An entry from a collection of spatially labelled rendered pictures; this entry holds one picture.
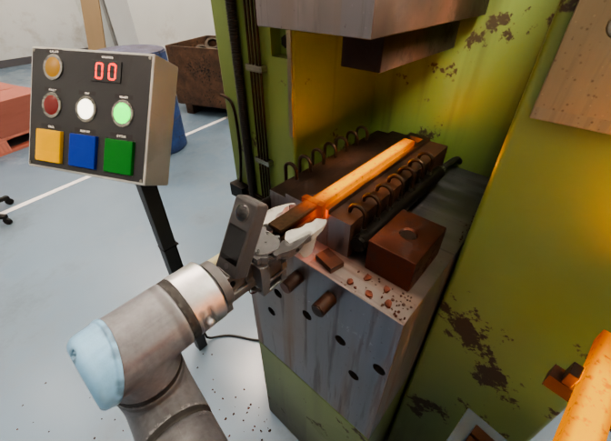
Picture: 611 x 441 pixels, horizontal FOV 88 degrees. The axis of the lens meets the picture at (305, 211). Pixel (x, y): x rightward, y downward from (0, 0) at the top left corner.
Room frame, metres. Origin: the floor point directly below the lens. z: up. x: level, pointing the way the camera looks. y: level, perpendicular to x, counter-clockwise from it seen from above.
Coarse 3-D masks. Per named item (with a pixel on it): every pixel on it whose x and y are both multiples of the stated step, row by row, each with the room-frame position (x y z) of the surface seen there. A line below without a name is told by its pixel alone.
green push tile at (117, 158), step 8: (112, 144) 0.65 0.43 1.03; (120, 144) 0.65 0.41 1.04; (128, 144) 0.64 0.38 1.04; (112, 152) 0.64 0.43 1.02; (120, 152) 0.64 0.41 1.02; (128, 152) 0.63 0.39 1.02; (104, 160) 0.64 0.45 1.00; (112, 160) 0.64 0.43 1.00; (120, 160) 0.63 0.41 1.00; (128, 160) 0.63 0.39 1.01; (104, 168) 0.63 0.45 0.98; (112, 168) 0.63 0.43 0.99; (120, 168) 0.62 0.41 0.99; (128, 168) 0.62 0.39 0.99
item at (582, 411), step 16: (608, 336) 0.21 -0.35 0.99; (592, 352) 0.20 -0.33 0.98; (608, 352) 0.19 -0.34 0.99; (592, 368) 0.17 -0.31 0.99; (608, 368) 0.17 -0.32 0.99; (576, 384) 0.17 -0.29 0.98; (592, 384) 0.16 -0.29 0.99; (608, 384) 0.16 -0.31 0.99; (576, 400) 0.14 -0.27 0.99; (592, 400) 0.14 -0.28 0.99; (608, 400) 0.14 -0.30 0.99; (576, 416) 0.13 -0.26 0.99; (592, 416) 0.13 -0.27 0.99; (608, 416) 0.13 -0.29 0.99; (560, 432) 0.12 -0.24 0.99; (576, 432) 0.11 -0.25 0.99; (592, 432) 0.11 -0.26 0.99; (608, 432) 0.11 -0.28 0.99
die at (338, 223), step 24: (360, 144) 0.77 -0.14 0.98; (384, 144) 0.75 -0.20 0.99; (432, 144) 0.74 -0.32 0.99; (336, 168) 0.62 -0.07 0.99; (384, 168) 0.60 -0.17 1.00; (288, 192) 0.52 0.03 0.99; (312, 192) 0.52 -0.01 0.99; (360, 192) 0.52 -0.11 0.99; (384, 192) 0.52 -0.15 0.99; (336, 216) 0.44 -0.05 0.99; (360, 216) 0.44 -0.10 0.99; (336, 240) 0.44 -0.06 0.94
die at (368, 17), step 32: (256, 0) 0.55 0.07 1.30; (288, 0) 0.51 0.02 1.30; (320, 0) 0.47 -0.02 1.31; (352, 0) 0.44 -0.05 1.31; (384, 0) 0.43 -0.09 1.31; (416, 0) 0.50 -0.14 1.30; (448, 0) 0.58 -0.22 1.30; (480, 0) 0.69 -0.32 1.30; (320, 32) 0.47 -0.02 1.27; (352, 32) 0.44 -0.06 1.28; (384, 32) 0.44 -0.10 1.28
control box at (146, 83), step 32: (32, 64) 0.81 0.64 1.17; (64, 64) 0.78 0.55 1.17; (128, 64) 0.74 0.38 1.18; (160, 64) 0.74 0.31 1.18; (32, 96) 0.77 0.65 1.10; (64, 96) 0.75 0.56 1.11; (96, 96) 0.72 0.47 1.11; (128, 96) 0.70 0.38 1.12; (160, 96) 0.71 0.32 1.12; (32, 128) 0.73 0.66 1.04; (64, 128) 0.71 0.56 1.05; (96, 128) 0.69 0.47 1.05; (128, 128) 0.67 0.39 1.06; (160, 128) 0.69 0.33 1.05; (32, 160) 0.70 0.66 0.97; (64, 160) 0.67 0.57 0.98; (160, 160) 0.66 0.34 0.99
